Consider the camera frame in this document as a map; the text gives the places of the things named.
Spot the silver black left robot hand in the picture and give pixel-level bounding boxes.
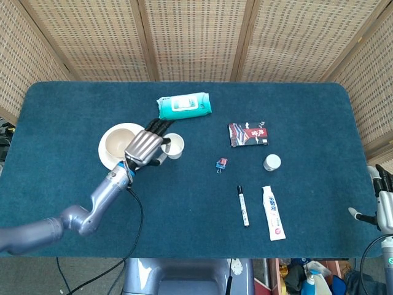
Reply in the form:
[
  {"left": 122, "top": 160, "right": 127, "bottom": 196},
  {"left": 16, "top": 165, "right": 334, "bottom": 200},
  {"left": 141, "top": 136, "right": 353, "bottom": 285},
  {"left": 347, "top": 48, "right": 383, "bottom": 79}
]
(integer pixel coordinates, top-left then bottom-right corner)
[{"left": 123, "top": 118, "right": 175, "bottom": 169}]

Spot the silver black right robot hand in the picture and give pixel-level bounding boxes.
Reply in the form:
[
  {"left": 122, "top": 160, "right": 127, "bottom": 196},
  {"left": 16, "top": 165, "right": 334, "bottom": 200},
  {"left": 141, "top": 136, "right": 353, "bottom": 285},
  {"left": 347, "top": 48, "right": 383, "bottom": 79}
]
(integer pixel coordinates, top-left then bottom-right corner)
[{"left": 348, "top": 164, "right": 393, "bottom": 233}]

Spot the beige bowl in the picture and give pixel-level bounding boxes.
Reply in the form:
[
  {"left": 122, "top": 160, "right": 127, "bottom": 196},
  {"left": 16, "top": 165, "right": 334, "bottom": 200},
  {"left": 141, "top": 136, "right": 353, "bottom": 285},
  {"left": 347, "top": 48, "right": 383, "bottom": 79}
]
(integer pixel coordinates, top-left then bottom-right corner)
[{"left": 105, "top": 128, "right": 136, "bottom": 160}]

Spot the white paper cup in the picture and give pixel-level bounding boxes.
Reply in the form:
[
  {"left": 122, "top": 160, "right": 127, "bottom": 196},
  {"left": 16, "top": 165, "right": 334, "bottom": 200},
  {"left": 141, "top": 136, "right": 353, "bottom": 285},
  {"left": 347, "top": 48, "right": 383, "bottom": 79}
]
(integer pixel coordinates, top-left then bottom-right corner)
[{"left": 160, "top": 132, "right": 185, "bottom": 160}]

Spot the white round plate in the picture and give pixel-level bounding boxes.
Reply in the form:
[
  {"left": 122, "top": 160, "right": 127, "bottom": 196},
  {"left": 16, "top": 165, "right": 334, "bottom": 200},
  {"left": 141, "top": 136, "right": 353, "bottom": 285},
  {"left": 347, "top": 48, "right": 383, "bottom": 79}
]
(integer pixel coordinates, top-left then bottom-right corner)
[{"left": 98, "top": 122, "right": 148, "bottom": 171}]

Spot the green wet wipes pack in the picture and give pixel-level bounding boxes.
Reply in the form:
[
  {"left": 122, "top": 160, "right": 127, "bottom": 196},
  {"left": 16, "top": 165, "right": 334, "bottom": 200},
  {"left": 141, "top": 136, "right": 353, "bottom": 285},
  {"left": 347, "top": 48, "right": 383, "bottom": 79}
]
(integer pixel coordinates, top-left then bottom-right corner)
[{"left": 156, "top": 92, "right": 213, "bottom": 121}]

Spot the blue table cloth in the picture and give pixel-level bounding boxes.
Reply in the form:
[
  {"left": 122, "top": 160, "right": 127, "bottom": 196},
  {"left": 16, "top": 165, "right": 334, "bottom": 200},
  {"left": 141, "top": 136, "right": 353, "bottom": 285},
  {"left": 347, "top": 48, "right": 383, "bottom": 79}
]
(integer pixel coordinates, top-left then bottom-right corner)
[{"left": 0, "top": 81, "right": 383, "bottom": 259}]

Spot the black red card box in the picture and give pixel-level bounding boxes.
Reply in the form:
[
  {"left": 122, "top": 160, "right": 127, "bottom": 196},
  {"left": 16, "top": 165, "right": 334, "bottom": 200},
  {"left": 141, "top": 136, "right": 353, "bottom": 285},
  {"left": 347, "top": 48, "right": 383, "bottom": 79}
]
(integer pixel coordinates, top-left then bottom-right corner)
[{"left": 227, "top": 120, "right": 270, "bottom": 149}]

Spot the blue white spray bottle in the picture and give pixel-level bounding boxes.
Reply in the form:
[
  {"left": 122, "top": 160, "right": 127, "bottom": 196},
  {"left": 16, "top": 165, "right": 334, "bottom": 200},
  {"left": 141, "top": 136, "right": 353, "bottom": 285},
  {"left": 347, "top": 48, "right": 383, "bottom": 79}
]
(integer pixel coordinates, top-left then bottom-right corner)
[{"left": 301, "top": 269, "right": 328, "bottom": 295}]

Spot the white toothpaste tube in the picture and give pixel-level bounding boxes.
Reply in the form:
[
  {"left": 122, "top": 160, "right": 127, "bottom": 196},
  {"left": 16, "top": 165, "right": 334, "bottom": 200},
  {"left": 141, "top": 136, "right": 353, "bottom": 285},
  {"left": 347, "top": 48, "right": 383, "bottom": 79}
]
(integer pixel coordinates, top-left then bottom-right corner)
[{"left": 261, "top": 185, "right": 287, "bottom": 242}]

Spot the black white marker pen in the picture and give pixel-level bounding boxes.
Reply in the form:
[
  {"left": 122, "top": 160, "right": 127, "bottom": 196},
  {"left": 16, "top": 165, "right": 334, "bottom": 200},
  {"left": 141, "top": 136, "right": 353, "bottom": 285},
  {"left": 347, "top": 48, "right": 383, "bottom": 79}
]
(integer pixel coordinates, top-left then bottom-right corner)
[{"left": 236, "top": 185, "right": 250, "bottom": 228}]

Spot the woven folding screen panel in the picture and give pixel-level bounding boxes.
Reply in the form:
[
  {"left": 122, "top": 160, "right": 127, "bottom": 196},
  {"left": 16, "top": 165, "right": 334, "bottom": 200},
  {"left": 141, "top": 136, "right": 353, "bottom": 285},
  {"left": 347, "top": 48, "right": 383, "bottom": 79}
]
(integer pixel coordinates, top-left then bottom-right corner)
[
  {"left": 236, "top": 0, "right": 384, "bottom": 83},
  {"left": 0, "top": 0, "right": 74, "bottom": 124},
  {"left": 321, "top": 9, "right": 393, "bottom": 163},
  {"left": 18, "top": 0, "right": 159, "bottom": 82},
  {"left": 138, "top": 0, "right": 251, "bottom": 82}
]

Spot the white round jar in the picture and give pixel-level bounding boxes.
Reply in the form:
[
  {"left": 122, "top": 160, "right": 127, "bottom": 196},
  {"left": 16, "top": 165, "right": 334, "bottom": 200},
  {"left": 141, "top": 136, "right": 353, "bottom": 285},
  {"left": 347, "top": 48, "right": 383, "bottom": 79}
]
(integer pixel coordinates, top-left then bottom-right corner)
[{"left": 263, "top": 154, "right": 282, "bottom": 173}]

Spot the grey blue robot torso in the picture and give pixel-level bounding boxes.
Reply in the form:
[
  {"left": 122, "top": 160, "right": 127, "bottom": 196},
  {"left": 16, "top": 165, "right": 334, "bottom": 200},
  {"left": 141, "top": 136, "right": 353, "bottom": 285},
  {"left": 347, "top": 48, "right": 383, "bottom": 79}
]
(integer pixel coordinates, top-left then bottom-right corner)
[{"left": 122, "top": 258, "right": 256, "bottom": 295}]

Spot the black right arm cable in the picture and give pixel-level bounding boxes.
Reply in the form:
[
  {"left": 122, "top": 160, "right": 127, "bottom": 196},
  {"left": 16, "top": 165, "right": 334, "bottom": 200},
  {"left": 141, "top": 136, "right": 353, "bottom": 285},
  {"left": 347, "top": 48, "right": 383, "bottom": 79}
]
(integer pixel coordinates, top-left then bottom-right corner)
[{"left": 359, "top": 234, "right": 393, "bottom": 295}]

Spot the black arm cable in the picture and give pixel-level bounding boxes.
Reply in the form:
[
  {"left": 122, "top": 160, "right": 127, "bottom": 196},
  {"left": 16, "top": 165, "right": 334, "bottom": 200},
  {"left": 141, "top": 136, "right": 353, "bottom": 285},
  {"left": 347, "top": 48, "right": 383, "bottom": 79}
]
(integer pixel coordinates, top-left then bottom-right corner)
[
  {"left": 359, "top": 234, "right": 393, "bottom": 295},
  {"left": 69, "top": 186, "right": 144, "bottom": 295}
]

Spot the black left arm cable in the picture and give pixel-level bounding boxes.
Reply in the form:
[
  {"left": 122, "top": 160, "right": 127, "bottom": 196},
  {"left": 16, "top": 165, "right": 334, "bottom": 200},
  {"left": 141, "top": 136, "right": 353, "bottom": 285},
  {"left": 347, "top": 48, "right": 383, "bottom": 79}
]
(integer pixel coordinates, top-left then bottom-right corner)
[{"left": 69, "top": 186, "right": 144, "bottom": 295}]

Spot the thin black floor cable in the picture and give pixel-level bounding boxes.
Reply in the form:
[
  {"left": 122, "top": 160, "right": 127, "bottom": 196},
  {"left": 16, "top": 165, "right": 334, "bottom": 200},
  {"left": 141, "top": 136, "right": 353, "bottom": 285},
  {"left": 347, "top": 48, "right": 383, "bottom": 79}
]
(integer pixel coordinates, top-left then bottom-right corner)
[{"left": 56, "top": 257, "right": 72, "bottom": 294}]

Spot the black torso cable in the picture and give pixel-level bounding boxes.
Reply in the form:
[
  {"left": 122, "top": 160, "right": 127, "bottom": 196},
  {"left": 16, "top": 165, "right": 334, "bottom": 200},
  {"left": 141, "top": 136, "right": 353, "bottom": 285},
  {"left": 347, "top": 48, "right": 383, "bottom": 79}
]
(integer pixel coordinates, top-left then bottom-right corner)
[{"left": 226, "top": 258, "right": 233, "bottom": 295}]

